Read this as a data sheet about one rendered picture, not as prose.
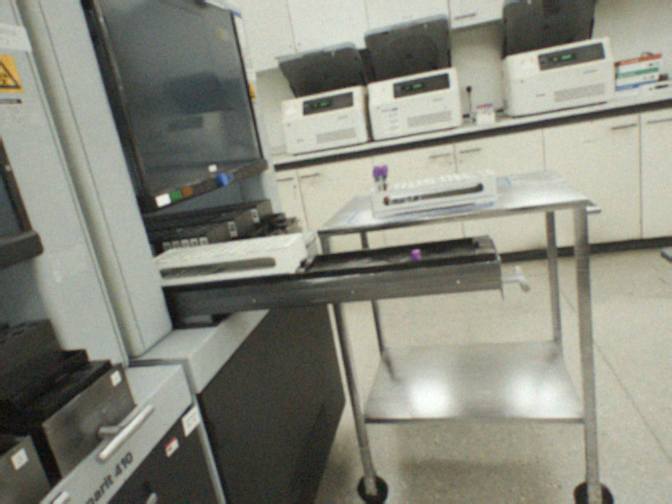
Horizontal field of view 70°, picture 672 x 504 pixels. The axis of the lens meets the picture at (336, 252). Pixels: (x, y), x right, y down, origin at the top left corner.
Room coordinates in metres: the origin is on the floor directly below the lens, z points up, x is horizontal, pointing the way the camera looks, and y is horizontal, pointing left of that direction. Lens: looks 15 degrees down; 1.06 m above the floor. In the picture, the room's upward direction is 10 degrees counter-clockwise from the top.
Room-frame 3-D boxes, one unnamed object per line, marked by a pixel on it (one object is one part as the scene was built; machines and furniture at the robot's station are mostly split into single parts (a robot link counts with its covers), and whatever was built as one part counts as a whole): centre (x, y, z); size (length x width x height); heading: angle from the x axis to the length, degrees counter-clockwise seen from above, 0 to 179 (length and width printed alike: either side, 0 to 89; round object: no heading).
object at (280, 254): (0.92, 0.21, 0.83); 0.30 x 0.10 x 0.06; 75
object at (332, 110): (3.51, -0.14, 1.22); 0.62 x 0.56 x 0.64; 163
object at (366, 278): (0.87, 0.04, 0.78); 0.73 x 0.14 x 0.09; 75
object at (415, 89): (3.37, -0.71, 1.24); 0.62 x 0.56 x 0.69; 166
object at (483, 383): (1.28, -0.32, 0.41); 0.67 x 0.46 x 0.82; 73
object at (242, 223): (1.24, 0.23, 0.85); 0.12 x 0.02 x 0.06; 165
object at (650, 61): (3.16, -2.09, 1.10); 0.24 x 0.13 x 0.10; 74
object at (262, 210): (1.39, 0.19, 0.85); 0.12 x 0.02 x 0.06; 164
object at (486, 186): (1.19, -0.26, 0.85); 0.30 x 0.10 x 0.06; 79
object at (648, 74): (3.17, -2.06, 1.01); 0.23 x 0.12 x 0.08; 75
